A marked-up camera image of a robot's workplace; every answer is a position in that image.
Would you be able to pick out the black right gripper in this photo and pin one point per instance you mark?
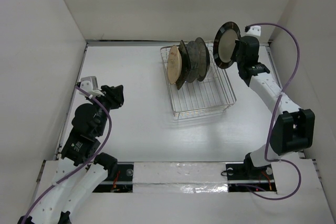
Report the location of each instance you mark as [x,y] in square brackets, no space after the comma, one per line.
[233,56]

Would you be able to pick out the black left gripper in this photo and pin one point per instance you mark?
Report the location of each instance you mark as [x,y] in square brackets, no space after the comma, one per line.
[115,93]

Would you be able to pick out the bronze-rimmed cream plate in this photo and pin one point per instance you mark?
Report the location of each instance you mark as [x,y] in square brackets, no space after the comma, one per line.
[204,59]

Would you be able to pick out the grey deer-patterned plate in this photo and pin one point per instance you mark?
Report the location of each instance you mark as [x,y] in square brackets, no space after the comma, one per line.
[193,54]

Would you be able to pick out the black square floral plate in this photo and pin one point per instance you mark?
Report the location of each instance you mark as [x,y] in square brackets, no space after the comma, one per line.
[186,65]

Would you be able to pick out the beige bird-painted plate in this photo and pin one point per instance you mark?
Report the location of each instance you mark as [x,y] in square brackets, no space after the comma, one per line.
[174,64]

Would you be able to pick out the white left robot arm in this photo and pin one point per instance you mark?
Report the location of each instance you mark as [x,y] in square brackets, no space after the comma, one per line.
[82,165]

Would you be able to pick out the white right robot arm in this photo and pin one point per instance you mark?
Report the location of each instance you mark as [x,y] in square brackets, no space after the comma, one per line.
[291,127]

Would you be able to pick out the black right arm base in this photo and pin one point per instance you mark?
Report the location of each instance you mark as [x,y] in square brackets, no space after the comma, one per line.
[241,180]

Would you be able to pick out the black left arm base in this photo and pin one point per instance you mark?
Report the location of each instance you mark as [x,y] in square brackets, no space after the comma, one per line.
[121,182]

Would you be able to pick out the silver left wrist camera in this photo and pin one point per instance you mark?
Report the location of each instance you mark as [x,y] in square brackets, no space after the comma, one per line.
[89,87]

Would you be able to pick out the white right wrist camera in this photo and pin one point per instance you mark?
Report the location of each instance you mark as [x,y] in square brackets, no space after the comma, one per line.
[253,30]

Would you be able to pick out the metal wire dish rack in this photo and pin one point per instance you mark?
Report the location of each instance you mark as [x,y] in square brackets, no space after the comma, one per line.
[213,95]

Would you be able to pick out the foil-taped front rail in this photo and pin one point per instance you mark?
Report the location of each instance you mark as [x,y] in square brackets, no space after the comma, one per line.
[179,177]

